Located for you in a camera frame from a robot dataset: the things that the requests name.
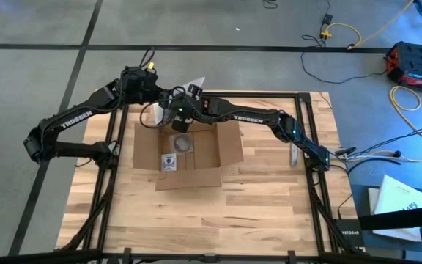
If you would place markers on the dark blue side table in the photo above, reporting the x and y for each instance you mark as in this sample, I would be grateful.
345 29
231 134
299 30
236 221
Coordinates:
359 198

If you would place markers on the clear plastic zip pouch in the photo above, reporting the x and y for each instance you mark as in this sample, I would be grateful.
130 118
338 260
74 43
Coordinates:
196 80

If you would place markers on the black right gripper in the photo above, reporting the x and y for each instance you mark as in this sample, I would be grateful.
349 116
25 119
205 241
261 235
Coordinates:
196 108

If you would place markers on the grey utility knife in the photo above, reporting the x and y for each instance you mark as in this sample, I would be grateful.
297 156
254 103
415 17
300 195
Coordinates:
294 155

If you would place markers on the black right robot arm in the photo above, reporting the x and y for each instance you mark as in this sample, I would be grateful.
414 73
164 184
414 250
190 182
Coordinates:
262 119

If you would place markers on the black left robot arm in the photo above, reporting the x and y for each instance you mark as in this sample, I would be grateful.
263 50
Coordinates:
72 117

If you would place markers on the black Netgear box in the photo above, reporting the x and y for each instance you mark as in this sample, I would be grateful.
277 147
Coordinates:
350 234

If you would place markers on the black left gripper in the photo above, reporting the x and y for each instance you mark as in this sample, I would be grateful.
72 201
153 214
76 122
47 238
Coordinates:
141 86

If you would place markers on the brown taped cardboard box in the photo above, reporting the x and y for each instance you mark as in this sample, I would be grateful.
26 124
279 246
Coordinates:
225 146

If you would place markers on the grey antistatic bag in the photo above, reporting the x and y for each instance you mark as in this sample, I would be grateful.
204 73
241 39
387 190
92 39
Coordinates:
181 143

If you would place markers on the red and black tool case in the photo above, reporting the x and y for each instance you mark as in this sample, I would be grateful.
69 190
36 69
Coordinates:
420 62

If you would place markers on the black power adapter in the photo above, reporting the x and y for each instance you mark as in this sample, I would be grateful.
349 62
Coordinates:
327 19

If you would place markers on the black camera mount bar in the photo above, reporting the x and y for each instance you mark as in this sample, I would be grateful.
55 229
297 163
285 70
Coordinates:
416 216

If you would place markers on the white book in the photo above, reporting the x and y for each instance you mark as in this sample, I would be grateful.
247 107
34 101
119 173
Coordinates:
398 194

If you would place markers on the blue playing cards deck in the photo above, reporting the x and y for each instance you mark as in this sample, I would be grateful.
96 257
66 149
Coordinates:
169 162

